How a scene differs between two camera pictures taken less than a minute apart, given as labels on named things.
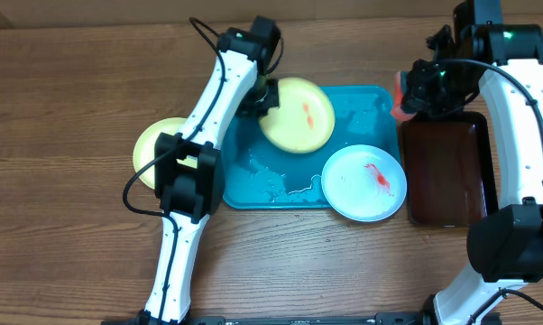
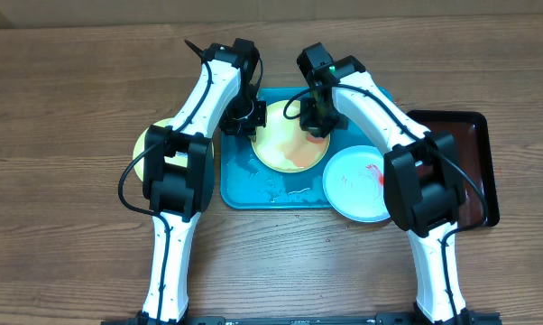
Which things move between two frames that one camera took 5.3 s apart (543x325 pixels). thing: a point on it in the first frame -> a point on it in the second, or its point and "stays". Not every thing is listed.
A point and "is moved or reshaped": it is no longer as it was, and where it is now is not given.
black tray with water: (448, 169) stays
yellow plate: (144, 148) stays
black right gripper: (417, 99) -> (313, 124)
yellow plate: (303, 120) is moved or reshaped
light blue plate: (363, 182) stays
